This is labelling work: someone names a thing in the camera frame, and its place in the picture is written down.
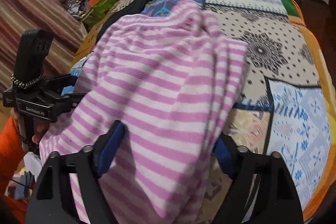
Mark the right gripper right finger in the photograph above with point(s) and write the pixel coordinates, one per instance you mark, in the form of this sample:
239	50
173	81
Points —
261	185

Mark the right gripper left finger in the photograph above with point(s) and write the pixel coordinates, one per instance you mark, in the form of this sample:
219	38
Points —
53	201

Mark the orange sleeve forearm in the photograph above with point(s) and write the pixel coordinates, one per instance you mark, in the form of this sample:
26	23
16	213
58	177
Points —
12	211

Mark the left hand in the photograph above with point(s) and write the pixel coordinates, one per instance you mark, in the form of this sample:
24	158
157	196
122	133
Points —
34	135

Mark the brown wooden lap table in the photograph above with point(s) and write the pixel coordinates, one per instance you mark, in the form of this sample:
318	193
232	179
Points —
89	42

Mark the striped maroon curtain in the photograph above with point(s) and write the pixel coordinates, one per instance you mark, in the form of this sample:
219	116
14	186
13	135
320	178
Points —
18	16

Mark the blue patchwork bedspread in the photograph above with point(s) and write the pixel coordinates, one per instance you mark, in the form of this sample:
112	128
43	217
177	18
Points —
284	104

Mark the black garment on bed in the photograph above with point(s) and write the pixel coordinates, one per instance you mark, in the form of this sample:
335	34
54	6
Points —
136	7

